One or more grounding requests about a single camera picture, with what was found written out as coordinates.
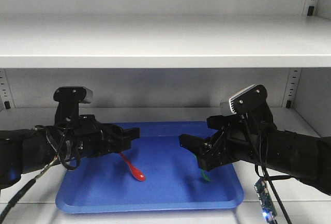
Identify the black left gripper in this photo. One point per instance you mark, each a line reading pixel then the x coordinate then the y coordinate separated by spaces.
pixel 84 136

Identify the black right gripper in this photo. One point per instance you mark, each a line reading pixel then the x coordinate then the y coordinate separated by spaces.
pixel 237 138

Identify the green plastic spoon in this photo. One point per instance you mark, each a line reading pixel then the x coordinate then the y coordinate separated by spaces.
pixel 205 177

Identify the red plastic spoon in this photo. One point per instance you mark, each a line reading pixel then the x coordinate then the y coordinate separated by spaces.
pixel 135 172

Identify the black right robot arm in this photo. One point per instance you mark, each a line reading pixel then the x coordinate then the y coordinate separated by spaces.
pixel 305 158

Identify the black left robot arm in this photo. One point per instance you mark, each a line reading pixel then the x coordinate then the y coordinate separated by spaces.
pixel 28 150

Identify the white cabinet shelf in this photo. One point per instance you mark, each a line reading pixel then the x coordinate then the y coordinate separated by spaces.
pixel 70 41

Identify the blue plastic tray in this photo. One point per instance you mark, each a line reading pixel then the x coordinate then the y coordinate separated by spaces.
pixel 173 178

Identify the green circuit board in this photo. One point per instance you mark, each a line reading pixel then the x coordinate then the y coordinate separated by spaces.
pixel 268 209

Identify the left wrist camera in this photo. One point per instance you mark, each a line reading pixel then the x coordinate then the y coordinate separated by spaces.
pixel 78 94

